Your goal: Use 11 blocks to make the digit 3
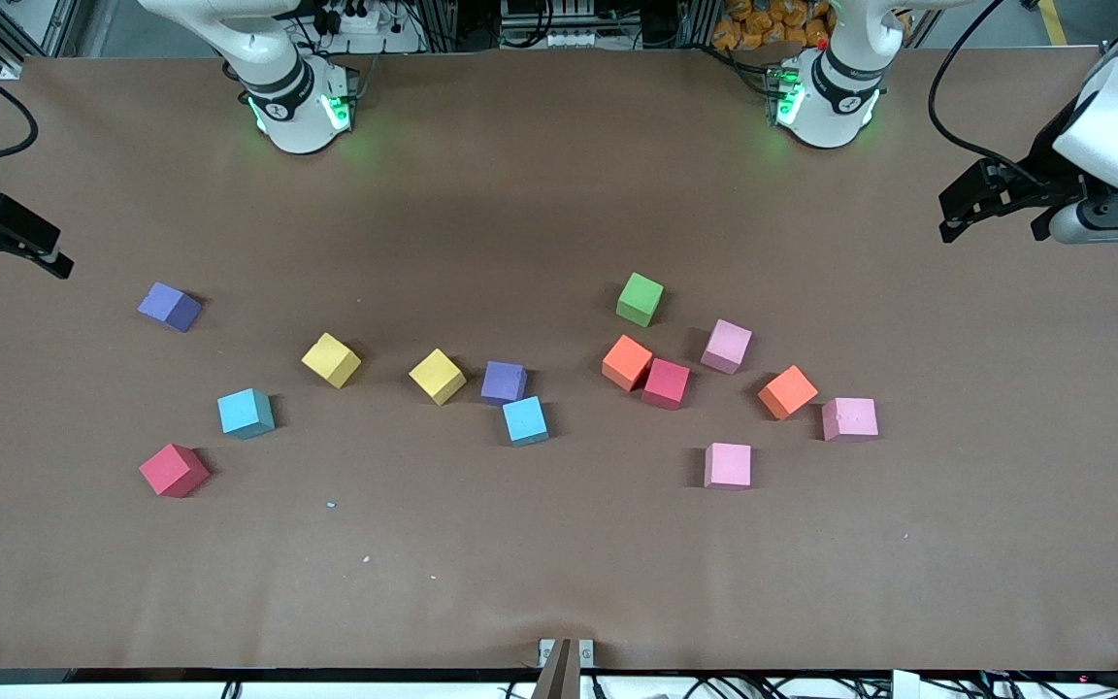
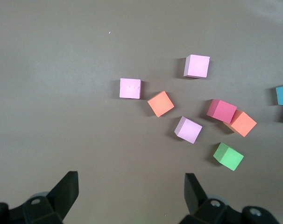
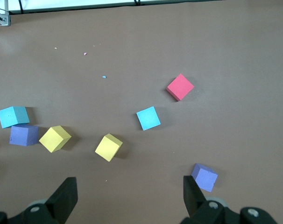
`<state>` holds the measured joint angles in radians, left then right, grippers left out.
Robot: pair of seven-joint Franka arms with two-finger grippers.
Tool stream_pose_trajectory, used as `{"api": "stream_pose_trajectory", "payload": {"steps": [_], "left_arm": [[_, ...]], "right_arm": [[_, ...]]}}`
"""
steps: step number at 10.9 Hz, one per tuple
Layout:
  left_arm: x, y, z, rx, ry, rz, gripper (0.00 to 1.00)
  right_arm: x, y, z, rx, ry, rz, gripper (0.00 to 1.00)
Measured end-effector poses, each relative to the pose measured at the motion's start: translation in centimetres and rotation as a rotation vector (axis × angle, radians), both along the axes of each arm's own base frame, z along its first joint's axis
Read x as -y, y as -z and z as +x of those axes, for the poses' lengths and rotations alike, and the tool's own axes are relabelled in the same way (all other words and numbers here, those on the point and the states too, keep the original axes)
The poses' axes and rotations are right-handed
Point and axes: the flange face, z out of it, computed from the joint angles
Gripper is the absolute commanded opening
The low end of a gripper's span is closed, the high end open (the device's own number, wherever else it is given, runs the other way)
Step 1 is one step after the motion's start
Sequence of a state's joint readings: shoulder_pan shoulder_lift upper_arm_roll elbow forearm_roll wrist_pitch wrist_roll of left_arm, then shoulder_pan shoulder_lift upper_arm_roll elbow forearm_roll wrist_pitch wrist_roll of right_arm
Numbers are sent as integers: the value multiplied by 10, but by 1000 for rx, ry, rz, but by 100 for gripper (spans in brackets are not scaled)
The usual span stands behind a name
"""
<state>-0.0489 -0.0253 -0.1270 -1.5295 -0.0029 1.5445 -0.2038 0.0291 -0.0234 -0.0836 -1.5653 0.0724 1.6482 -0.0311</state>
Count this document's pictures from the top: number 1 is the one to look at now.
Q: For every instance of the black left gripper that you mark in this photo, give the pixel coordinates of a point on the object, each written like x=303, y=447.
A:
x=1044, y=162

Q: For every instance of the blue foam cube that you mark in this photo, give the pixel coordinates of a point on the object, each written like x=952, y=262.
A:
x=525, y=420
x=245, y=413

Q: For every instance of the pink foam cube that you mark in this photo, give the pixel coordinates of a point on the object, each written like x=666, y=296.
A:
x=728, y=465
x=849, y=418
x=726, y=346

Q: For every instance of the yellow foam cube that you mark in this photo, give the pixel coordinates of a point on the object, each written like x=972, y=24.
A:
x=331, y=360
x=437, y=376

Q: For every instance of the green foam cube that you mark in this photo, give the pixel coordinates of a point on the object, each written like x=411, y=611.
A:
x=640, y=299

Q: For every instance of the orange foam cube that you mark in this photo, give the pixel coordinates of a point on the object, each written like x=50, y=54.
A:
x=787, y=392
x=626, y=362

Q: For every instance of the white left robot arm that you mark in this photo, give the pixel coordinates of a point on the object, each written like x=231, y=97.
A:
x=836, y=107

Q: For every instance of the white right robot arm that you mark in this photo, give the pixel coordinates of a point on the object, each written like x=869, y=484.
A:
x=297, y=112

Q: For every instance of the purple foam cube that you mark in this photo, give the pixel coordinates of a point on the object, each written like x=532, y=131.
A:
x=169, y=306
x=504, y=382

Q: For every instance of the red foam cube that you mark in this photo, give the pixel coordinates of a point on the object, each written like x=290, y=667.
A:
x=666, y=383
x=173, y=470

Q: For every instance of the orange mesh bag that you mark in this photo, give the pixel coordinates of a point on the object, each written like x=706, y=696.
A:
x=763, y=24

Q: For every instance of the white power strip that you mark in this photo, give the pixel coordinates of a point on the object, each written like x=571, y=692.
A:
x=370, y=24

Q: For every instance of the small white box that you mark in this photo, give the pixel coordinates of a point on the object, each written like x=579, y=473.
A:
x=905, y=685

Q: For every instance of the white electronic device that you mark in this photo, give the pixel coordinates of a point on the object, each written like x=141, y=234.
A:
x=549, y=39

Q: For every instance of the aluminium frame post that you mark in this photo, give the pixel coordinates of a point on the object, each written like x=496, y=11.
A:
x=441, y=24
x=695, y=24

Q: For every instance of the grey metal bracket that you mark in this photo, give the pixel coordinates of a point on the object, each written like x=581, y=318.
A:
x=566, y=670

